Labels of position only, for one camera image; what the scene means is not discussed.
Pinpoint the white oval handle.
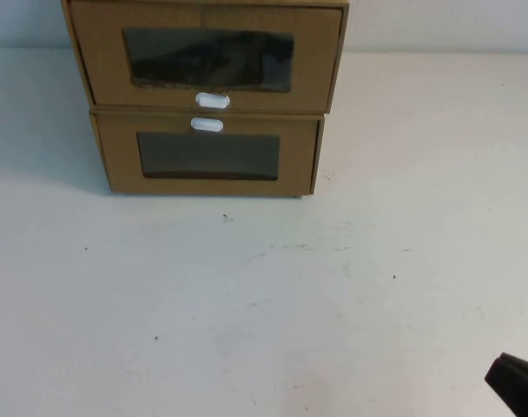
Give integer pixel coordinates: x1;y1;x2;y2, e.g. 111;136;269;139
189;116;226;132
194;90;232;109

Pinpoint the cardboard shoe box small window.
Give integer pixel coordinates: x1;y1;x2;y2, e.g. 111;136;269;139
89;105;326;201

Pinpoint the cardboard shoe box large window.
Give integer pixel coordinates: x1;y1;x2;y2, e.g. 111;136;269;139
60;0;351;116

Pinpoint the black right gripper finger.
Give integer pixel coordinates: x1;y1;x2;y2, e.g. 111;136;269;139
484;352;528;417

